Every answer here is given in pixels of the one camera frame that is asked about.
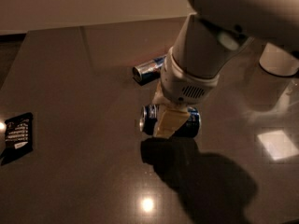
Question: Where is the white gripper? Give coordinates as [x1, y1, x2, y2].
[152, 49, 219, 138]

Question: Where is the blue pepsi can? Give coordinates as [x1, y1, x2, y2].
[139, 105, 201, 138]

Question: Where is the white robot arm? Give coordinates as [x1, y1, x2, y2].
[152, 0, 299, 139]

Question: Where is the silver blue red bull can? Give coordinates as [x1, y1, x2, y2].
[132, 55, 165, 83]

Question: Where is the white cylindrical canister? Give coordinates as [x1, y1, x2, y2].
[259, 43, 299, 77]

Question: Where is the black snack packet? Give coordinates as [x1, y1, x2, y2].
[5, 112, 34, 150]

